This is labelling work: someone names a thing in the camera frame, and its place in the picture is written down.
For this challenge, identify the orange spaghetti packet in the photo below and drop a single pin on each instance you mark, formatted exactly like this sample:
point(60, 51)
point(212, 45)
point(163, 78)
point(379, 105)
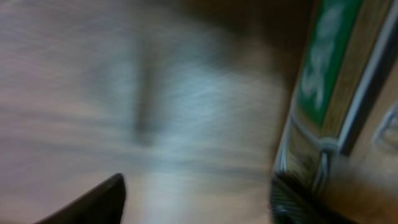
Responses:
point(340, 136)

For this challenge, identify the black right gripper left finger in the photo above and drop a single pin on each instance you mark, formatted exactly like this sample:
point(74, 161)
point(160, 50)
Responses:
point(103, 204)

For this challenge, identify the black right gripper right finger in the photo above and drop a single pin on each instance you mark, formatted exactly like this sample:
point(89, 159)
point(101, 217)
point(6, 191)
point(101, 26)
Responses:
point(291, 203)

